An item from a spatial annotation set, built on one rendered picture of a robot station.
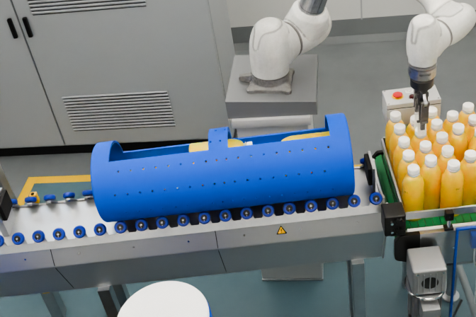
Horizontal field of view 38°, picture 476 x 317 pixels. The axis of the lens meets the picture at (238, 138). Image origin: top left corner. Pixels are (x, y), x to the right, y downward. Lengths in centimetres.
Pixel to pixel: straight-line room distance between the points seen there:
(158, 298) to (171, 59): 203
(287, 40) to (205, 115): 149
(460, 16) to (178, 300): 125
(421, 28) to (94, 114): 252
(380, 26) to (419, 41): 296
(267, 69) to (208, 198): 65
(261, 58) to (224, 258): 78
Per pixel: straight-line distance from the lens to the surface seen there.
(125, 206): 237
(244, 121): 278
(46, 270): 267
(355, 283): 276
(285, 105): 274
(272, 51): 269
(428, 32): 221
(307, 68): 293
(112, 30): 390
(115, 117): 424
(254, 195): 232
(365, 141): 421
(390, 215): 232
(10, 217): 272
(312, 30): 278
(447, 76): 477
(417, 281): 238
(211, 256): 255
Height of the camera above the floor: 264
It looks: 38 degrees down
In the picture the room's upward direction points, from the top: 10 degrees counter-clockwise
